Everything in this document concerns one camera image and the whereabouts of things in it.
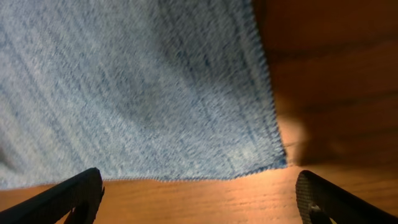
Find blue microfiber cloth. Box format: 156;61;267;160
1;0;287;190

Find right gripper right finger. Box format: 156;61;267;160
295;170;397;224

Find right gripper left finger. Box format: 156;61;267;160
1;167;104;224

